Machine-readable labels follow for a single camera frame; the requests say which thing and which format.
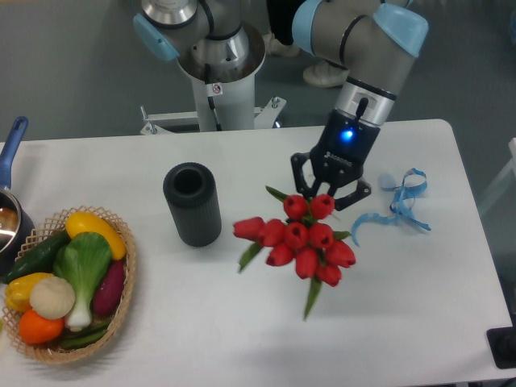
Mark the red tulip bouquet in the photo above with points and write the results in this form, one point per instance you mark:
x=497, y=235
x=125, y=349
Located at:
x=319, y=252

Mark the dark grey ribbed vase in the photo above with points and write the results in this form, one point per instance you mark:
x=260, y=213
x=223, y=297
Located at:
x=191, y=194

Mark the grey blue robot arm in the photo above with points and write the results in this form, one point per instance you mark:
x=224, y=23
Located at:
x=377, y=42

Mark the black device at table edge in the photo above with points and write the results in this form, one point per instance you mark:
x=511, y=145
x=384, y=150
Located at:
x=502, y=346

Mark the green bean pods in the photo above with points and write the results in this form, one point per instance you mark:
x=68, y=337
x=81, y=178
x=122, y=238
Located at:
x=85, y=337

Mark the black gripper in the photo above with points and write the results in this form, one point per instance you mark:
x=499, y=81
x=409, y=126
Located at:
x=337, y=159

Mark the woven wicker basket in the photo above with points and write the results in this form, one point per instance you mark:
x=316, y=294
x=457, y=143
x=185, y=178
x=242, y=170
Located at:
x=50, y=352

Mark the person's legs and shoes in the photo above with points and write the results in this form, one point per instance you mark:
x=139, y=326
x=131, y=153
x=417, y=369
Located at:
x=279, y=42

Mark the blue handled saucepan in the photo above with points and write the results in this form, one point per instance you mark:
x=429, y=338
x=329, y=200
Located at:
x=16, y=225

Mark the cream white garlic bulb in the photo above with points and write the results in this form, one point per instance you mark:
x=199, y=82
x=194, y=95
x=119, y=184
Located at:
x=52, y=298

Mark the green bok choy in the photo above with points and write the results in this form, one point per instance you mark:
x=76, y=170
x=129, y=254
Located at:
x=83, y=263

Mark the orange fruit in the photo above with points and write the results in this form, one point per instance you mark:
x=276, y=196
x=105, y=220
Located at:
x=35, y=329

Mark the dark green cucumber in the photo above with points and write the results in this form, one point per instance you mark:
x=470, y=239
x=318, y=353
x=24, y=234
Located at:
x=39, y=259

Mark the purple sweet potato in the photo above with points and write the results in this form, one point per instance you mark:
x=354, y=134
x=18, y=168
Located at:
x=109, y=293

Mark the yellow bell pepper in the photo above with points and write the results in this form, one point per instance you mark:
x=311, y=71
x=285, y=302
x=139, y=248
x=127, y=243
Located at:
x=19, y=290

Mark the white frame at right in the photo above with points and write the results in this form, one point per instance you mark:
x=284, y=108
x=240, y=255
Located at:
x=499, y=185

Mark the light blue ribbon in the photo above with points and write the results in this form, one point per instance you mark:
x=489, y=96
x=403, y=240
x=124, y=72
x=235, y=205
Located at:
x=413, y=185

